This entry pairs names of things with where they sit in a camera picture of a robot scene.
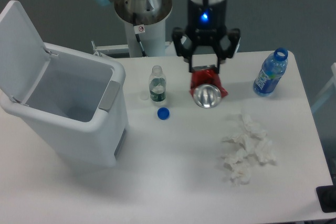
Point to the crushed red soda can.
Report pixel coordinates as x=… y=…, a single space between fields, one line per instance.
x=206 y=88

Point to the clear bottle green label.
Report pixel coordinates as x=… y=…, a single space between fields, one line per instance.
x=157 y=84

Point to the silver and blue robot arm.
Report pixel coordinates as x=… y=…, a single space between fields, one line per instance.
x=205 y=25

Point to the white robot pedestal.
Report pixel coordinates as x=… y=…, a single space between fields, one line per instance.
x=145 y=24

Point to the black device at edge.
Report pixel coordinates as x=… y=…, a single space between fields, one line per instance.
x=326 y=197

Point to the white furniture at right edge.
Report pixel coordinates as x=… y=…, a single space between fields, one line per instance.
x=325 y=93

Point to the blue bottle cap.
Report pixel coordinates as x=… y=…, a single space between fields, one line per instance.
x=163 y=113

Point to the white metal base frame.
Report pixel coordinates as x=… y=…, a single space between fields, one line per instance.
x=122 y=51

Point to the white trash can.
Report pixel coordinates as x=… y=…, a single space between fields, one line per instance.
x=78 y=106

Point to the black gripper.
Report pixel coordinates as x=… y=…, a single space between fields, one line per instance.
x=206 y=27

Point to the white trash can lid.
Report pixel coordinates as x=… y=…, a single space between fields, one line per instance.
x=24 y=56

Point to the crumpled white tissue pile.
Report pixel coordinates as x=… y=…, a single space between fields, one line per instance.
x=251 y=142

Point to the blue plastic bottle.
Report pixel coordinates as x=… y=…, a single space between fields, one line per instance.
x=272 y=69

